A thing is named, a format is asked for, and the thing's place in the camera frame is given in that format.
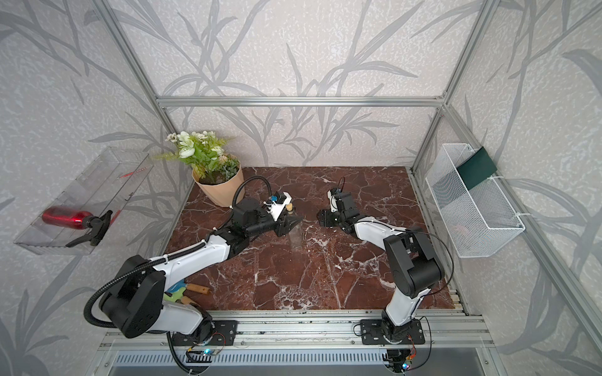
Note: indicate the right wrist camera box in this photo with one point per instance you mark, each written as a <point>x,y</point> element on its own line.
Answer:
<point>332,194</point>

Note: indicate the red spray bottle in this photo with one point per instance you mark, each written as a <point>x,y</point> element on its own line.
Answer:
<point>61,216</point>

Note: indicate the white wire mesh basket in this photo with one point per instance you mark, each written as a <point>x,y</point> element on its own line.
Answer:
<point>479,222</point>

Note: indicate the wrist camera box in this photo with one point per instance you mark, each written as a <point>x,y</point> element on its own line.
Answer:
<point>276,204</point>
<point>332,194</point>

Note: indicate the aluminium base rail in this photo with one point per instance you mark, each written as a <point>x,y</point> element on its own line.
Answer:
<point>338,329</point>

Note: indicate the potted plant in beige pot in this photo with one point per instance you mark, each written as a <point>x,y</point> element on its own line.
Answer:
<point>217,173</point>

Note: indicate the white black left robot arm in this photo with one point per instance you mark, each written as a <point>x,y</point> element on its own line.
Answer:
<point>134,301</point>

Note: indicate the dark green card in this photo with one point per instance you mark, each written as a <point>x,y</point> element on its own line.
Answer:
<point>476,169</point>

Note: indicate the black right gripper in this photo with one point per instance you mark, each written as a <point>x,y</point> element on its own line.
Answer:
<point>324,218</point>

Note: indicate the clear glass bottle with cork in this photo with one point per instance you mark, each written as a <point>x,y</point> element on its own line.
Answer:
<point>295,228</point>

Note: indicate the clear plastic wall bin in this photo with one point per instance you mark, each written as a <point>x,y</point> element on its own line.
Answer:
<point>107,184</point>

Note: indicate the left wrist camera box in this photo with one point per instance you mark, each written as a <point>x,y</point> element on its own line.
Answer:
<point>276,204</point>

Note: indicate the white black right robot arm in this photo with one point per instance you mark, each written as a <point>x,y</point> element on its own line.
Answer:
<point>415,265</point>

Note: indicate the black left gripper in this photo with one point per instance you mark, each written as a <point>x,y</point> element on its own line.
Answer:
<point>281,231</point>

